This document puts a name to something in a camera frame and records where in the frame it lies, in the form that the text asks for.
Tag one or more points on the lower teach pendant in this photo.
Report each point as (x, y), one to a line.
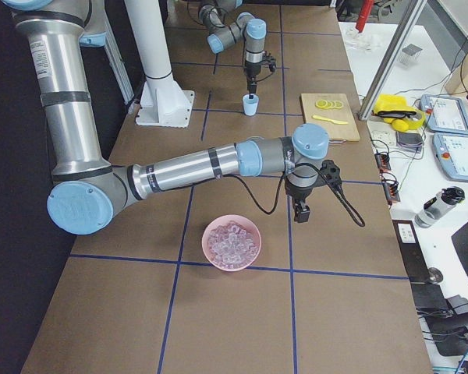
(452, 153)

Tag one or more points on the clear water bottle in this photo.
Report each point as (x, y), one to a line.
(438, 206)

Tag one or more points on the pile of clear ice cubes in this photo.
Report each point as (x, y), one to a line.
(231, 246)

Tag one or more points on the upper teach pendant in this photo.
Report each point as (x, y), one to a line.
(444, 114)

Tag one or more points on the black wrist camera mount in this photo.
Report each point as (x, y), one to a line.
(331, 173)

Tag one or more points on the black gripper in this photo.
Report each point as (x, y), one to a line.
(297, 192)
(252, 72)

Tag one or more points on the pink bowl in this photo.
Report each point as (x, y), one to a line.
(223, 220)

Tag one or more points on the light blue plastic cup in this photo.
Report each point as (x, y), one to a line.
(250, 104)

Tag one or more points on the yellow cloth bag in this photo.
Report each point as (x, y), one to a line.
(395, 111)

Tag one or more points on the wooden cutting board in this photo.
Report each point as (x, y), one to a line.
(340, 110)

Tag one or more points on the yellow plastic knife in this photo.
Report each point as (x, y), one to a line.
(331, 120)

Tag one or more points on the lemon slice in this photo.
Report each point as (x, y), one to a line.
(323, 104)

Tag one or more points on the teach pendant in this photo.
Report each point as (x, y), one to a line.
(452, 153)
(444, 114)

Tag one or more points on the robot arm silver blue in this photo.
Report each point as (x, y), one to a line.
(246, 27)
(89, 191)

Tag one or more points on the white pillar with base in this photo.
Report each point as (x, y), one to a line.
(163, 102)

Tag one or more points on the aluminium frame post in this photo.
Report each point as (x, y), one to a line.
(408, 21)

